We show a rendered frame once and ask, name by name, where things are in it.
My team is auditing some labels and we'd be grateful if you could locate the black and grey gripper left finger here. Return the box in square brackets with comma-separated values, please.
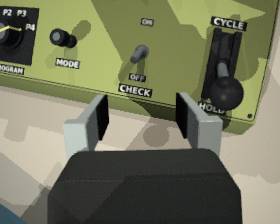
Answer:
[62, 94, 109, 162]

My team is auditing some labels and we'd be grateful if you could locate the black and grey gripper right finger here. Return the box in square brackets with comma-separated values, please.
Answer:
[176, 92, 223, 157]

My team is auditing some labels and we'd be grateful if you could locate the olive green control console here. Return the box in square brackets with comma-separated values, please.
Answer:
[0, 0, 280, 135]

